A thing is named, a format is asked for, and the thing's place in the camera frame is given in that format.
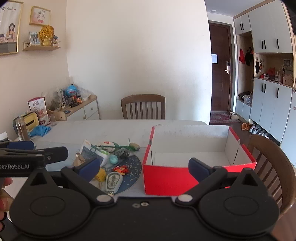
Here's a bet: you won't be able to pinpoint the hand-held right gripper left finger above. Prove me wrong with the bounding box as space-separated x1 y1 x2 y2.
24 156 115 205

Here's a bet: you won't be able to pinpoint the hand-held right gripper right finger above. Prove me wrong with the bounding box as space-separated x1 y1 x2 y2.
175 158 265 205

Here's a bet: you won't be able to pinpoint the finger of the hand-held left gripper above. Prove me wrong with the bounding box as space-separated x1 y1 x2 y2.
0 140 36 151
0 146 69 166

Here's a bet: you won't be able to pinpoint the brown snack packet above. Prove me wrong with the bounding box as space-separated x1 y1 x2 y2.
73 153 86 166

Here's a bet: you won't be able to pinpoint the small yellow box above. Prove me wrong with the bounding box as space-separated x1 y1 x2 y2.
96 168 107 182

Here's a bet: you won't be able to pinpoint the white blue tissue packet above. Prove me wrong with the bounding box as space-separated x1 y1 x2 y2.
80 139 110 167

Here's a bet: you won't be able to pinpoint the correction tape dispenser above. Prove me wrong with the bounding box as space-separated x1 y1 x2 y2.
105 171 123 194

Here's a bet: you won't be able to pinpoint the heart print fabric sachet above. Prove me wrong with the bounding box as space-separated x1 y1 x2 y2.
95 141 119 153

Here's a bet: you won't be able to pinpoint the red dragon keychain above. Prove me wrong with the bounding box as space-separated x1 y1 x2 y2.
112 165 130 175

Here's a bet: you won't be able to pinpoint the red cardboard box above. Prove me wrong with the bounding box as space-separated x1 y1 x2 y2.
142 124 257 195

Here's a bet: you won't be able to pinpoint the dark patterned pouch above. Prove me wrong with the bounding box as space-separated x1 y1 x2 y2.
116 149 131 159

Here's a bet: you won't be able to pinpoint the green tassel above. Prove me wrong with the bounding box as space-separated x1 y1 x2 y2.
91 138 131 151

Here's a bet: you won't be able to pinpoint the person's left hand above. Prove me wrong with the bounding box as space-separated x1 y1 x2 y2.
0 177 15 220

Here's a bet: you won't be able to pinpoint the clear glass jar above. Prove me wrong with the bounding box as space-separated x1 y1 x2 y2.
16 116 31 141

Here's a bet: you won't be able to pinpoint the blue cloth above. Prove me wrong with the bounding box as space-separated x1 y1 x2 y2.
30 125 52 137

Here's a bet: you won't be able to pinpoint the yellow tissue box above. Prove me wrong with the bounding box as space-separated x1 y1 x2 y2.
13 112 38 135

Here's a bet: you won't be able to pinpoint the red white snack box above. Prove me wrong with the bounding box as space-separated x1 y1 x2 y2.
28 97 50 126

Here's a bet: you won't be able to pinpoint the patterned door rug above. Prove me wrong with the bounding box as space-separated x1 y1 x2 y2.
210 111 241 124

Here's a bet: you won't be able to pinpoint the group of small bottles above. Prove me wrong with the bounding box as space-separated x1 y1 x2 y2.
67 94 82 107

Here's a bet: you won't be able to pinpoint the white wooden sideboard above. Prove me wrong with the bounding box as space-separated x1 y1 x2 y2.
46 95 101 121

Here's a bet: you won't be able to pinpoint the clear plastic bag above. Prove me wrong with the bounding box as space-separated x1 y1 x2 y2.
77 88 91 102

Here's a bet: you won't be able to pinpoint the row of shoes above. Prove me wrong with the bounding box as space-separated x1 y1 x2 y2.
248 124 269 139

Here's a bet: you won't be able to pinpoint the wooden slat-back chair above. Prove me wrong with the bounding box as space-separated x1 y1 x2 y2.
121 94 166 120
247 134 293 215

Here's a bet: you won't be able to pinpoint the white plastic bag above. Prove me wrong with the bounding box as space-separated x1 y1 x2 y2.
243 91 253 106

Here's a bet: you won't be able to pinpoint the brown entrance door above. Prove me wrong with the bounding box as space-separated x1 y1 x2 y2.
208 20 233 113

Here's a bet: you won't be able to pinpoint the golden flower ornament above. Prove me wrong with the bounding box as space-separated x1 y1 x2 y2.
38 24 55 46

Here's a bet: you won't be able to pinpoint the large framed family picture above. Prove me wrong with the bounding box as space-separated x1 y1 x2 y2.
0 0 24 56

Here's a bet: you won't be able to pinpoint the cabinet niche ornaments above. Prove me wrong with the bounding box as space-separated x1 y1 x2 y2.
254 57 295 87

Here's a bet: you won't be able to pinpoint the black hanging bag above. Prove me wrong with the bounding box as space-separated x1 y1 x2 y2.
245 47 254 66

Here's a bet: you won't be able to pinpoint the small framed print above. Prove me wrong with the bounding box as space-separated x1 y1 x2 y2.
29 6 52 26

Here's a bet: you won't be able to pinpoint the tall white cabinet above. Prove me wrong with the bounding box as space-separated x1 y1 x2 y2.
232 0 296 166

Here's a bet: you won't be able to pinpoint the wooden wall shelf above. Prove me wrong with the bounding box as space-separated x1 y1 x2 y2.
22 40 61 51

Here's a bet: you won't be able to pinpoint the small photo frame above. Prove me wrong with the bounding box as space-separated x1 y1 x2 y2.
28 31 40 45

